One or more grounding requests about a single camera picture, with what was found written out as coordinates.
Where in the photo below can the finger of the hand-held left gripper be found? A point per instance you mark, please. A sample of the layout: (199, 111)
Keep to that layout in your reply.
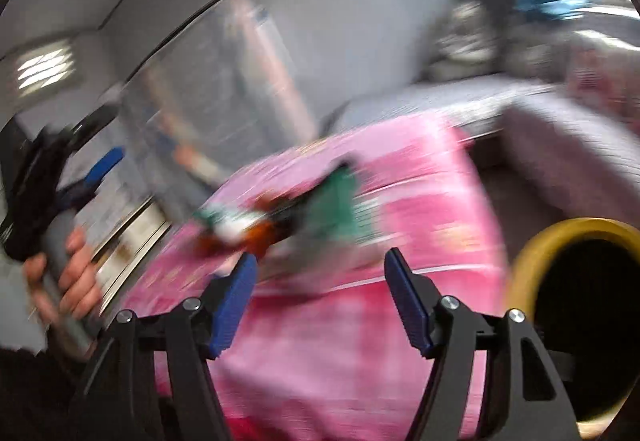
(97, 118)
(105, 166)

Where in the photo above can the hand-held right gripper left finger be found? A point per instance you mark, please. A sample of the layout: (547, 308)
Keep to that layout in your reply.
(232, 306)

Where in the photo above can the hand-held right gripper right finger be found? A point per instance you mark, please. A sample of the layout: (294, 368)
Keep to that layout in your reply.
(407, 306)

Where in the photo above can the yellow trash bin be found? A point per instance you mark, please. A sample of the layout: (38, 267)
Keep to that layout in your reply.
(530, 261)

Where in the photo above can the person's left hand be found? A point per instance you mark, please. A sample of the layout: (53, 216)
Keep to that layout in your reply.
(80, 281)

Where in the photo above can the white wrapper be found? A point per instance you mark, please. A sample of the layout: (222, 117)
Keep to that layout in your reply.
(230, 223)

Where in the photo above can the white cabinet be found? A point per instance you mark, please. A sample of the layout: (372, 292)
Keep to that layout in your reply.
(130, 251)

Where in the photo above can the pink printed blanket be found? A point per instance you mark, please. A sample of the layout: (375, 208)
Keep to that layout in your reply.
(325, 346)

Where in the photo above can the green packet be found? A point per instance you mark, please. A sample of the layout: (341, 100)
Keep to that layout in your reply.
(335, 206)

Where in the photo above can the grey sofa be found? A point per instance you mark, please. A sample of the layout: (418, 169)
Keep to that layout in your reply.
(560, 156)

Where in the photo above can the grey patterned cushion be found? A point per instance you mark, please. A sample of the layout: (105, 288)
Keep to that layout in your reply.
(465, 41)

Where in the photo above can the beige cushion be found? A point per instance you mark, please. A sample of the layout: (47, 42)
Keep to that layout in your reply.
(530, 51)

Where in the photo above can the pink printed cushion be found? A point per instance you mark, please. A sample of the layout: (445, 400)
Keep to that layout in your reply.
(600, 76)

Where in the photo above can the louvred wall vent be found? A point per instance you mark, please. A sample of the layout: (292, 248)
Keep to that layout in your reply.
(42, 68)

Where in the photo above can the plastic-wrapped folded frame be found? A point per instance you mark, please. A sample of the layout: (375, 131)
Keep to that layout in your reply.
(215, 96)

